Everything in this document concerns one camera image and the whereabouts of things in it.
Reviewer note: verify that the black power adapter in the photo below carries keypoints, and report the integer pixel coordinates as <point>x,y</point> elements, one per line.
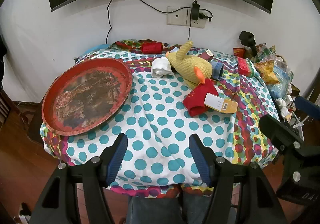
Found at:
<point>195,11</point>

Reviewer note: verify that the white sock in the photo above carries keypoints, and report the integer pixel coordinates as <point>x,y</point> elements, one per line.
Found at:
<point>160,66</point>

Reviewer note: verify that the blue sheet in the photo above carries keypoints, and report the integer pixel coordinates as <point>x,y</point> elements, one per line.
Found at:
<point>100,47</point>

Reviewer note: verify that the red snack packet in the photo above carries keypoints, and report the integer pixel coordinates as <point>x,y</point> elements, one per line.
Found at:
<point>239,52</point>

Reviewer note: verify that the small white figurine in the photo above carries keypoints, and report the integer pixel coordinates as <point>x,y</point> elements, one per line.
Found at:
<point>283,110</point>

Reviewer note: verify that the red and green box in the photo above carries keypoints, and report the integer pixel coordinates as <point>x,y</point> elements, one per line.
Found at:
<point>245,65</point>

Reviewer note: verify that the person's legs in jeans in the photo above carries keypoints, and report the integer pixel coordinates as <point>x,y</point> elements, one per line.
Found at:
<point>155,209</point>

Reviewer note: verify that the green candy bag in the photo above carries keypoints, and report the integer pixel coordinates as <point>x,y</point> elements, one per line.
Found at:
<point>263,51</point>

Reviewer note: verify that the round red tray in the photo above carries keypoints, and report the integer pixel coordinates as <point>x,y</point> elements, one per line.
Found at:
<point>85,96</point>

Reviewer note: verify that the red rolled sock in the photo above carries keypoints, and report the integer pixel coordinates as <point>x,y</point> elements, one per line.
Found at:
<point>151,48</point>

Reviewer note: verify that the slatted wooden chair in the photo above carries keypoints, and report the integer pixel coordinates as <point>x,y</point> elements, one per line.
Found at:
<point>5,105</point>

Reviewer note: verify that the black hanging clothes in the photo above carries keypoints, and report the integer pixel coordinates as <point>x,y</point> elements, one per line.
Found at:
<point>2,51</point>

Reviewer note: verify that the yellow plush duck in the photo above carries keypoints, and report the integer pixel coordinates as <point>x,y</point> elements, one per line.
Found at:
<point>192,66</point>

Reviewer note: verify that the white and orange box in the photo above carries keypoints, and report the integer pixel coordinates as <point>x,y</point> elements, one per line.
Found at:
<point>218,102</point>

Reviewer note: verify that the dark red box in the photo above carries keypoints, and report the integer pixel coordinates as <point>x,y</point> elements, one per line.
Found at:
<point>207,54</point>

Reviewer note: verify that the blue sock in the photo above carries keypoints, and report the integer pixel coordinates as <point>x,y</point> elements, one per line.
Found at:
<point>218,70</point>

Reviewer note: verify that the red cloth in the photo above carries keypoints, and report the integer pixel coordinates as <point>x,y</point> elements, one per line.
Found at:
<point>197,100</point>

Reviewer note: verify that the dark wooden side table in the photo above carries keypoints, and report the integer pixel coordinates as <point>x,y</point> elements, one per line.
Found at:
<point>31,120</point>

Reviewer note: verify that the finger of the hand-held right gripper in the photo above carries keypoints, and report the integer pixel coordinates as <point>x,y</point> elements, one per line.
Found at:
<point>306,104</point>
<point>273,125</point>

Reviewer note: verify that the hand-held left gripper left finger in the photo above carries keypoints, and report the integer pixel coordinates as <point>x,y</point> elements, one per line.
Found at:
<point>117,159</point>

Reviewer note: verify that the polka dot tablecloth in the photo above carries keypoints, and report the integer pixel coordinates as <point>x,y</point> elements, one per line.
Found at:
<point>155,119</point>

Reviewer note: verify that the beige wall socket plate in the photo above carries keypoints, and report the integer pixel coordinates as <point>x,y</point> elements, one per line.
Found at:
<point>177,18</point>

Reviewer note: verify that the white bag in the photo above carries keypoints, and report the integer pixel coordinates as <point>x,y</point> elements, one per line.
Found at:
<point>23,219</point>

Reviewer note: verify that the yellow snack bag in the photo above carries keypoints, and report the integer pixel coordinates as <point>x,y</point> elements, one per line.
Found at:
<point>268,71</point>

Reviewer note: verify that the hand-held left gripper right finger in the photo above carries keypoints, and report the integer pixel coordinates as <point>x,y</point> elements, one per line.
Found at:
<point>200,161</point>

